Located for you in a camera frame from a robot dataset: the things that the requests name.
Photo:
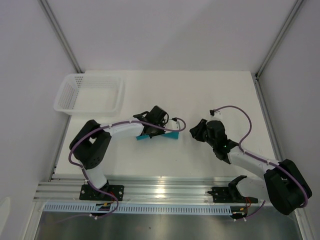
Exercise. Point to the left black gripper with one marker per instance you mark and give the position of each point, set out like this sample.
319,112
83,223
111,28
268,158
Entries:
152,134

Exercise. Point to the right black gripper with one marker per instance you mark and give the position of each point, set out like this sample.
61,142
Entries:
196,131

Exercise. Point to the teal t-shirt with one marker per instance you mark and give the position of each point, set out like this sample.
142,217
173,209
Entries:
170,135

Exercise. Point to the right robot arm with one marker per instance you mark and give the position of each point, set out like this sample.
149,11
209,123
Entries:
280,183

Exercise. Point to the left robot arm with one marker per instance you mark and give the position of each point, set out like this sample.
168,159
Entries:
92,141

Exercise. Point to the white plastic basket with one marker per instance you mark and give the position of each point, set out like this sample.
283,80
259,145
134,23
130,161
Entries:
90,95

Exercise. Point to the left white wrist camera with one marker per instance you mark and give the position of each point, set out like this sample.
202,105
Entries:
173,125

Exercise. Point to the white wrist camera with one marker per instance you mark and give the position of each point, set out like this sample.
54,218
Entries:
215,115
173,125

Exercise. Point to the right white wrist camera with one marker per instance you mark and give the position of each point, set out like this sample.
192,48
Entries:
215,115

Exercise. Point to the aluminium mounting rail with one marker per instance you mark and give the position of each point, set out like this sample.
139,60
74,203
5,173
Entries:
137,189

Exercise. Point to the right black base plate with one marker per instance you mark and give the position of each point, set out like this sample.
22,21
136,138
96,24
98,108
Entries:
227,194

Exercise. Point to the right side aluminium rail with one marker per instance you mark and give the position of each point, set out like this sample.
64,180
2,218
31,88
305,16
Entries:
267,118

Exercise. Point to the left side aluminium rail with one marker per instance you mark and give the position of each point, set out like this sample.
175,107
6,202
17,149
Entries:
59,149

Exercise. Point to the white slotted cable duct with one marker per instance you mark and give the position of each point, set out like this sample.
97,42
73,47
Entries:
132,208

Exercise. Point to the left aluminium frame post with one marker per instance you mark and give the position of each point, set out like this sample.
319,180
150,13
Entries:
58,31

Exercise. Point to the aluminium frame post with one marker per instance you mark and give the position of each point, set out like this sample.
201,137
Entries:
58,31
289,21

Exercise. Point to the right aluminium frame post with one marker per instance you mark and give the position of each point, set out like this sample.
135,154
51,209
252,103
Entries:
289,21

